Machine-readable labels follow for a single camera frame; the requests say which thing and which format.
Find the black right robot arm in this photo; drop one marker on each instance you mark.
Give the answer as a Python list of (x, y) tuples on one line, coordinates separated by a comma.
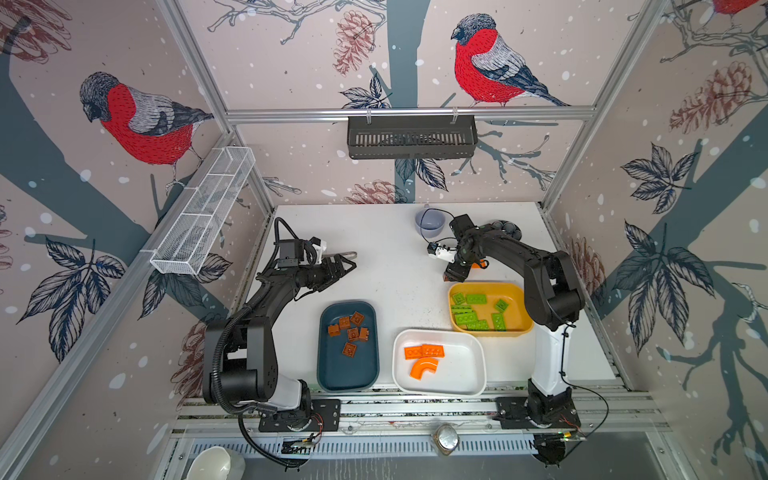
[(552, 298)]

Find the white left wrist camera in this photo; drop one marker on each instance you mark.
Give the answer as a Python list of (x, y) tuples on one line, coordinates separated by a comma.
[(319, 248)]

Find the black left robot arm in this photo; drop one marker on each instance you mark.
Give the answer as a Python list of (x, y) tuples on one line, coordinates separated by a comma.
[(240, 364)]

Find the white wire mesh basket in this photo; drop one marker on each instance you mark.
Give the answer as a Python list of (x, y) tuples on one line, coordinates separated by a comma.
[(191, 237)]

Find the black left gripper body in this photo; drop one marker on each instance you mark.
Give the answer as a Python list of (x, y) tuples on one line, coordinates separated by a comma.
[(317, 275)]

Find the green lego brick top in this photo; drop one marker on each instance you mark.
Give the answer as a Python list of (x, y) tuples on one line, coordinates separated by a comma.
[(498, 321)]

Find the black hanging wire basket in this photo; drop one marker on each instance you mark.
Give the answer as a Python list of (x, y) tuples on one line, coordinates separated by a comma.
[(411, 137)]

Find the round silver knob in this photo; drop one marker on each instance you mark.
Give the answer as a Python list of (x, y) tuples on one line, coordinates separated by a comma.
[(446, 439)]

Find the brown lego brick front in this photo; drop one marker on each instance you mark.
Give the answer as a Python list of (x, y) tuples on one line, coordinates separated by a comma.
[(357, 318)]

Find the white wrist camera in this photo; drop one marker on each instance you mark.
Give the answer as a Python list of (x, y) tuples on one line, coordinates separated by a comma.
[(319, 248), (441, 252)]

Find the orange lego brick top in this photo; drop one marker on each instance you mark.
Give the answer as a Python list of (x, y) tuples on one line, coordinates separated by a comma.
[(432, 351)]

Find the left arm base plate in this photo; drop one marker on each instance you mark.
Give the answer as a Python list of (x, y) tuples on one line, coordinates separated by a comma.
[(319, 415)]

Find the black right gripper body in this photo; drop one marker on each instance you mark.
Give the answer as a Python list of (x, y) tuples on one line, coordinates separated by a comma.
[(459, 267)]

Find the orange lego plate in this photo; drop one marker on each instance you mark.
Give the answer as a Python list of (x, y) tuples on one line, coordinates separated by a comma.
[(413, 352)]

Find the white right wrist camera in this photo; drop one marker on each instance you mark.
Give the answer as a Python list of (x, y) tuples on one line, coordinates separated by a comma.
[(441, 252)]

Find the white rectangular tray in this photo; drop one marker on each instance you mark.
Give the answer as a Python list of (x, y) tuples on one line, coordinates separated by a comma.
[(440, 363)]

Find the white bowl at bottom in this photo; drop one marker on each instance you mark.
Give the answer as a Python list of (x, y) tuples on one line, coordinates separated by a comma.
[(217, 463)]

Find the green long lego brick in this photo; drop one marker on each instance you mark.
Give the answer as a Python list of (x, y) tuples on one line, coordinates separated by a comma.
[(478, 325)]

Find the lavender plastic cup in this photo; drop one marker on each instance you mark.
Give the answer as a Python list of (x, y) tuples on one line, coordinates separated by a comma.
[(429, 222)]

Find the yellow rectangular tray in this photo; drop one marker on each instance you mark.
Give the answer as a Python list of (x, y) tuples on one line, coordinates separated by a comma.
[(482, 296)]

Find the dark teal rectangular tray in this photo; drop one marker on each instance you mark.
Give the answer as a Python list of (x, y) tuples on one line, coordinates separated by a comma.
[(335, 371)]

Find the orange curved lego arch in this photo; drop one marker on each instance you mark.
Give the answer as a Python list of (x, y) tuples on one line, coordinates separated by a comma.
[(422, 366)]

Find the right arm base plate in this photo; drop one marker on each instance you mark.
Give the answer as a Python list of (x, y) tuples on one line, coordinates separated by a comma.
[(534, 412)]

